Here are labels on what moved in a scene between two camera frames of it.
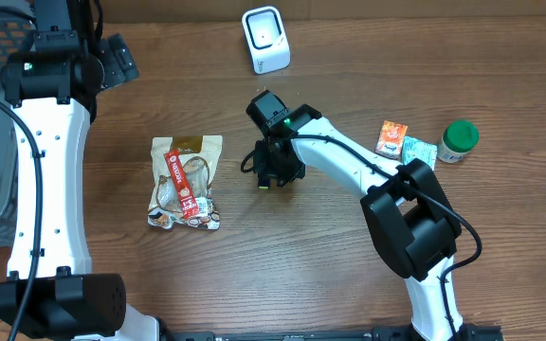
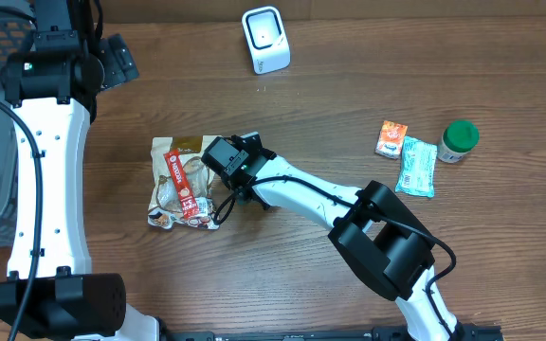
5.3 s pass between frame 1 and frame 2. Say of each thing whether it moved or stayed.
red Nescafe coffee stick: stayed
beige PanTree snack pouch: stayed
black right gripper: moved
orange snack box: stayed
